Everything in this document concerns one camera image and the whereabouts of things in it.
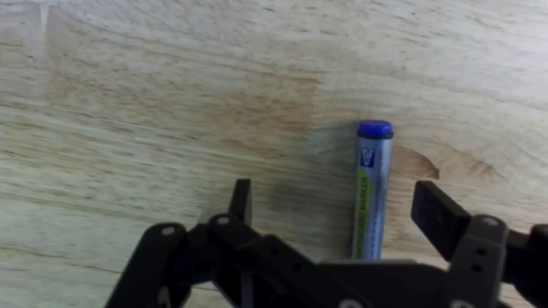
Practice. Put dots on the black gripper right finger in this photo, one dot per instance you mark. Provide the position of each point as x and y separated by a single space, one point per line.
480 257

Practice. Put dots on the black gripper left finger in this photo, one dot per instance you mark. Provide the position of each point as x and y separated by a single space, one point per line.
228 267

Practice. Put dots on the blue capped silver marker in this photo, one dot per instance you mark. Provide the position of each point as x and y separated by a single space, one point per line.
370 194

